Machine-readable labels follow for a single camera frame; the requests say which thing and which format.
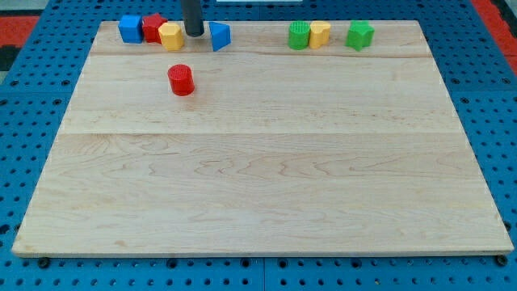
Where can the yellow hexagon block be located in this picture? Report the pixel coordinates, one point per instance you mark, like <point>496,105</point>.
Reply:
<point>171,36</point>

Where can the red star block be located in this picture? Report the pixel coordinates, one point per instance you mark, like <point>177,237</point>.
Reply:
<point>150,26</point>

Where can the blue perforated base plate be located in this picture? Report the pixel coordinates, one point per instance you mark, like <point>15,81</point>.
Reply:
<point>42,78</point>

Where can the blue triangle block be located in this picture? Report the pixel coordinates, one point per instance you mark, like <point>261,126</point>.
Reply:
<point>220,34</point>

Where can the blue cube block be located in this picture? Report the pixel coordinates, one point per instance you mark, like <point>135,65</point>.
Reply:
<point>130,28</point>

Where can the red cylinder block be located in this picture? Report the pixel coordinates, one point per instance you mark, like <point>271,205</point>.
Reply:
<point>181,79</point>

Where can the wooden board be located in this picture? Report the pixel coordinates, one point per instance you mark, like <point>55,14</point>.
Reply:
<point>326,152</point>

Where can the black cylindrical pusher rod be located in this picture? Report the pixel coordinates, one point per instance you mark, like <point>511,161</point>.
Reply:
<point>192,17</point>

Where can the yellow heart block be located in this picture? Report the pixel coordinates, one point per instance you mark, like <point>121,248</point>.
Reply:
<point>319,34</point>

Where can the green cylinder block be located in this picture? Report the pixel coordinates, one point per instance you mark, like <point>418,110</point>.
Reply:
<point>298,35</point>

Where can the green star block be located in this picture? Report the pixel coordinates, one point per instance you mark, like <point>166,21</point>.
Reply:
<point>360,35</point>

